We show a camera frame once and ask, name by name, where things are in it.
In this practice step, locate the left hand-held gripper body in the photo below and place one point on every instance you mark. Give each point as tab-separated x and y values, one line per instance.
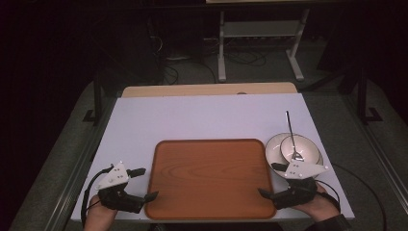
119	196

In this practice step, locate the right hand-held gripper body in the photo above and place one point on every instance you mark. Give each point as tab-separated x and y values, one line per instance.
296	192

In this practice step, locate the brown wooden tray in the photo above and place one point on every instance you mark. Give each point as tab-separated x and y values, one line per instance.
210	179

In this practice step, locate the person's right hand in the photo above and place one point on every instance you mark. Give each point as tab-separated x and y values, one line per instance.
317	205

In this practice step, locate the person's left hand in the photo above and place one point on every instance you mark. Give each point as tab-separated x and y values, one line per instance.
99	214

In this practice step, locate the large white bowl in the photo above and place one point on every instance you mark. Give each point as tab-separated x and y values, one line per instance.
272	150

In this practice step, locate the metal spoon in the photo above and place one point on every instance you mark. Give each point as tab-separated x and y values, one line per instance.
292	134

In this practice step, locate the white board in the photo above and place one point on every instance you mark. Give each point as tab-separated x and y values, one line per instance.
198	117

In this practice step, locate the black metal stand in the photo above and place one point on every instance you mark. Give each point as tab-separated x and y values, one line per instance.
97	96
362	96

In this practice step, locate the light wooden table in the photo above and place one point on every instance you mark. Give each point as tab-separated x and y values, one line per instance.
208	89

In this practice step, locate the white metal stand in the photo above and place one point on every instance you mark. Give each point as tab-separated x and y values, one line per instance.
221	61

